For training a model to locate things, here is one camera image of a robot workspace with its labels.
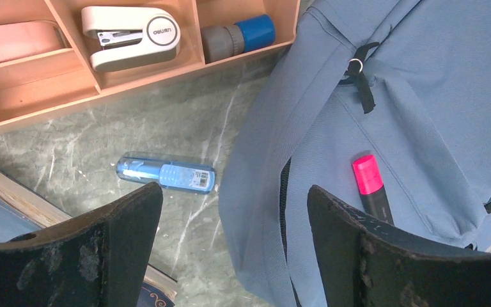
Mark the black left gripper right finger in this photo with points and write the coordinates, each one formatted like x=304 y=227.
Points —
x=366 y=262

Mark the white stapler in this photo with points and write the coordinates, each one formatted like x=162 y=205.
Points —
x=130 y=37

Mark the peach plastic file organizer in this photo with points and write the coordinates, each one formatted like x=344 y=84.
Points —
x=57 y=57

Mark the blue grey student backpack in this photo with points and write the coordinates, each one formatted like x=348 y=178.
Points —
x=408 y=82

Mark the blue correction tape dispenser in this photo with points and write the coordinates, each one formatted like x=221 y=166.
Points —
x=175 y=175

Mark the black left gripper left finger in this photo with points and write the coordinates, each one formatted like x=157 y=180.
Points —
x=96 y=259

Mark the grey blue cylinder bottle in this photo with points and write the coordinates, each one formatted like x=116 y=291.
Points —
x=221 y=42

